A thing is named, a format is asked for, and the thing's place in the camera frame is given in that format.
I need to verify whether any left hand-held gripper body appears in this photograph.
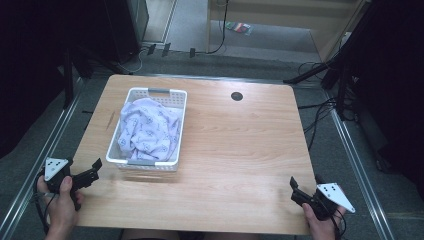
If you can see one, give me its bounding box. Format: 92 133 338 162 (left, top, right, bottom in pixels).
43 156 82 212

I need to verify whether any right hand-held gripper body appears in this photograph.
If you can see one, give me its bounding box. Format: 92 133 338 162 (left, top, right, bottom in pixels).
308 174 356 222

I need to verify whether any person's right hand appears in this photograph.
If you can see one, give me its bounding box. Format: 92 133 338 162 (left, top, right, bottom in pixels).
302 202 348 240

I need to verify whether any person's left hand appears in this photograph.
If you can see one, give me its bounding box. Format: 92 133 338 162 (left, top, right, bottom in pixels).
36 175 85 234

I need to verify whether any white plastic basket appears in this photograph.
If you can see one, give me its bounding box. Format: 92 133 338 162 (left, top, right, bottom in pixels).
105 87 188 173

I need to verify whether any lavender patterned cloth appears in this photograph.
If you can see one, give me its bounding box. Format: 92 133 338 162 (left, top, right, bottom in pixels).
117 97 184 163

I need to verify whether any black cabinet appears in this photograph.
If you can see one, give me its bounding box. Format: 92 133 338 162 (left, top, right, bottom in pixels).
102 0 150 65

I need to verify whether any colourful packet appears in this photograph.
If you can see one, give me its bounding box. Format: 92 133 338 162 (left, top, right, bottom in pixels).
225 21 253 36

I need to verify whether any metal floor rail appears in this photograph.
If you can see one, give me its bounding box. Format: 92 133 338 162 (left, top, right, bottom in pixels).
0 77 85 240
322 89 396 240

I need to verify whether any right hand-held gripper cable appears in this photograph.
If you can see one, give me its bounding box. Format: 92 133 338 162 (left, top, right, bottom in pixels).
329 213 348 240

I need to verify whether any hand-held gripper cable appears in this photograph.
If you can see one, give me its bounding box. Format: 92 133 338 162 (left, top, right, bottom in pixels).
329 213 348 240
32 169 58 236

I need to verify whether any left hand-held gripper cable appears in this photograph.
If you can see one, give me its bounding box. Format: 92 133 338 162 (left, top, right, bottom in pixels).
32 169 58 236

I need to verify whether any bundle of black floor cables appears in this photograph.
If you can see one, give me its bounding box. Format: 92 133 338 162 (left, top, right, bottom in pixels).
297 61 338 152

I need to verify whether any white floor cable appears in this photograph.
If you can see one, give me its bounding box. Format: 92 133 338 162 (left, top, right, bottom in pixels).
117 48 149 75

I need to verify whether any black camera stand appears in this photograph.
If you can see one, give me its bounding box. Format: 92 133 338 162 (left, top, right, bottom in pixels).
282 0 378 122

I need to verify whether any black hanging cable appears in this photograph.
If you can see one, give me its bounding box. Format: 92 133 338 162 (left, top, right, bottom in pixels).
205 0 231 55

